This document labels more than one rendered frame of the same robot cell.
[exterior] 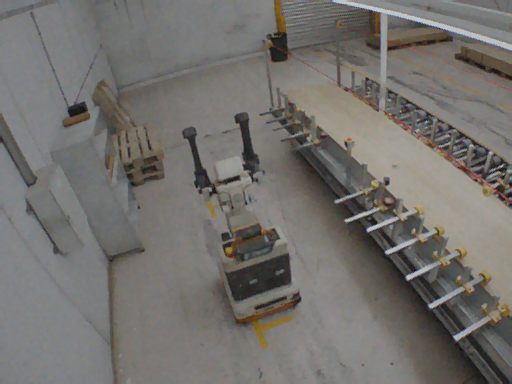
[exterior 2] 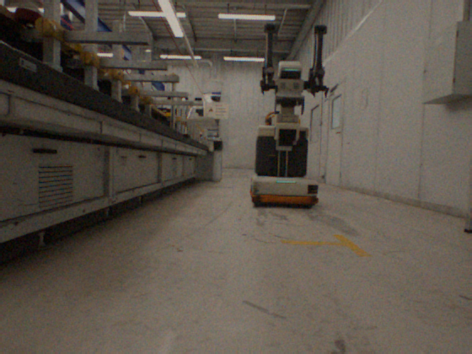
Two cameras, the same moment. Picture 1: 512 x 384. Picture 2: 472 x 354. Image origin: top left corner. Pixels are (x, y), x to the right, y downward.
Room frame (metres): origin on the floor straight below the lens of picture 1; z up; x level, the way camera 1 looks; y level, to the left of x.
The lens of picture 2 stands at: (5.02, 0.31, 0.42)
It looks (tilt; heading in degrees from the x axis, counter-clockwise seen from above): 3 degrees down; 193
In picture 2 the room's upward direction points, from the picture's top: 2 degrees clockwise
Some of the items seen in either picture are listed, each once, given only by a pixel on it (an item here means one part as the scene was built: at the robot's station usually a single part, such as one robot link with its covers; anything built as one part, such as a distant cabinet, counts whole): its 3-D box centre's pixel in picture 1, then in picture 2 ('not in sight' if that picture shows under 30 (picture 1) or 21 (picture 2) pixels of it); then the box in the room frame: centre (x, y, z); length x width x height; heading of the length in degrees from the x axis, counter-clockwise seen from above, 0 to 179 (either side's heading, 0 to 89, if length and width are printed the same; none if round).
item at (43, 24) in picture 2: not in sight; (56, 34); (4.21, -0.52, 0.83); 0.14 x 0.06 x 0.05; 12
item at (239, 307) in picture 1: (257, 281); (281, 188); (2.04, 0.13, 0.16); 0.67 x 0.64 x 0.25; 12
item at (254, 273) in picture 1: (254, 258); (281, 147); (1.95, 0.11, 0.59); 0.55 x 0.34 x 0.83; 102
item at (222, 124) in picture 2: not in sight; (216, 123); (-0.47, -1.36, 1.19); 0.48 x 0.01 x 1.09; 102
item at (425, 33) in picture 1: (410, 35); not in sight; (9.43, -5.27, 0.23); 2.41 x 0.77 x 0.17; 104
